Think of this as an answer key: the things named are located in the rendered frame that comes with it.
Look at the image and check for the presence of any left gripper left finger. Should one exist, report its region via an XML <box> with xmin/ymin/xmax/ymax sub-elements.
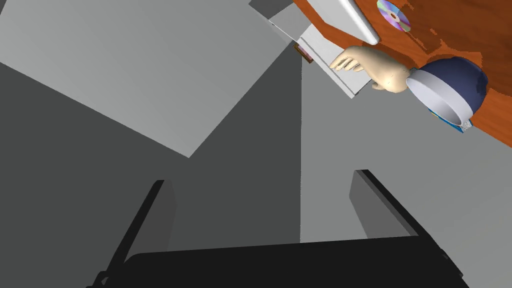
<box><xmin>92</xmin><ymin>179</ymin><xmax>178</xmax><ymax>287</ymax></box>

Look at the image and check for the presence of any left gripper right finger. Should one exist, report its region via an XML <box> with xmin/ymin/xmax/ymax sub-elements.
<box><xmin>348</xmin><ymin>169</ymin><xmax>422</xmax><ymax>240</ymax></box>

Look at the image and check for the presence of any blue book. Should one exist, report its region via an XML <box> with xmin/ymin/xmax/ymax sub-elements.
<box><xmin>428</xmin><ymin>107</ymin><xmax>474</xmax><ymax>135</ymax></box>

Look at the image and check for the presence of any beige hand sculpture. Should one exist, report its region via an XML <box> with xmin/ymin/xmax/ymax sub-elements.
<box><xmin>329</xmin><ymin>45</ymin><xmax>413</xmax><ymax>95</ymax></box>

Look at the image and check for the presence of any dark blue bowl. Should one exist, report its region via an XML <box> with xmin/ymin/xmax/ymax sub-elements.
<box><xmin>405</xmin><ymin>55</ymin><xmax>490</xmax><ymax>128</ymax></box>

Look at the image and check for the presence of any small brown framed picture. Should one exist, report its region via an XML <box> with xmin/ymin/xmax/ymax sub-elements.
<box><xmin>293</xmin><ymin>42</ymin><xmax>315</xmax><ymax>65</ymax></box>

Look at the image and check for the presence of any shiny compact disc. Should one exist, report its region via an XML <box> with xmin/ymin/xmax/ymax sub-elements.
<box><xmin>376</xmin><ymin>0</ymin><xmax>413</xmax><ymax>33</ymax></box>

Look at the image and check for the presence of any silver laptop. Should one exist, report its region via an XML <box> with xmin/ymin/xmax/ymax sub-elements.
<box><xmin>297</xmin><ymin>0</ymin><xmax>381</xmax><ymax>100</ymax></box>

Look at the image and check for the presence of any brown wooden table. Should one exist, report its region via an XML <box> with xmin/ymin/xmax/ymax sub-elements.
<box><xmin>293</xmin><ymin>0</ymin><xmax>512</xmax><ymax>150</ymax></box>

